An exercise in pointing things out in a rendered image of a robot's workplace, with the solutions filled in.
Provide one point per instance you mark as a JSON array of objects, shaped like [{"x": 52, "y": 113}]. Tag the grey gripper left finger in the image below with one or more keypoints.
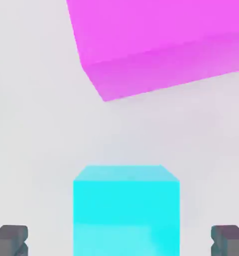
[{"x": 9, "y": 238}]

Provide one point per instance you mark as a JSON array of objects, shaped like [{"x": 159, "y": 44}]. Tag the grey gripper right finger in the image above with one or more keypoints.
[{"x": 229, "y": 238}]

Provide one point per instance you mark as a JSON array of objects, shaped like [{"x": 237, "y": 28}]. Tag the small cyan cube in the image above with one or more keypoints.
[{"x": 126, "y": 210}]

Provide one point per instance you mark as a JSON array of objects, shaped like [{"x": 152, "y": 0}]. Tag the large magenta box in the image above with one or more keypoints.
[{"x": 151, "y": 46}]

